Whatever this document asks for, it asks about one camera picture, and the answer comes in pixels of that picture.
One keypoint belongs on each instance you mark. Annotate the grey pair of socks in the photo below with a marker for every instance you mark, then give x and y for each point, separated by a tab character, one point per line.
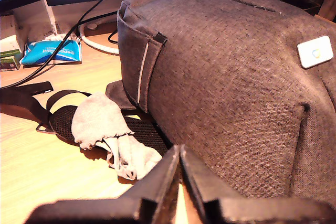
99	119

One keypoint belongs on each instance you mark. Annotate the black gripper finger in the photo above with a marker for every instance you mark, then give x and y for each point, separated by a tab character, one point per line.
202	182
160	182

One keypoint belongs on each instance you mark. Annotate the blue peppermint packet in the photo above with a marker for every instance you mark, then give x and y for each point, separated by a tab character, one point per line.
52	52

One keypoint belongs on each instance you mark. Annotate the grey fabric backpack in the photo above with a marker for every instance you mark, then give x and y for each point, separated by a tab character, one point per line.
223	77

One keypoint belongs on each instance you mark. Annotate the small green box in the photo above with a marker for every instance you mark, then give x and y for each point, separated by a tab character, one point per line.
9	53
9	64

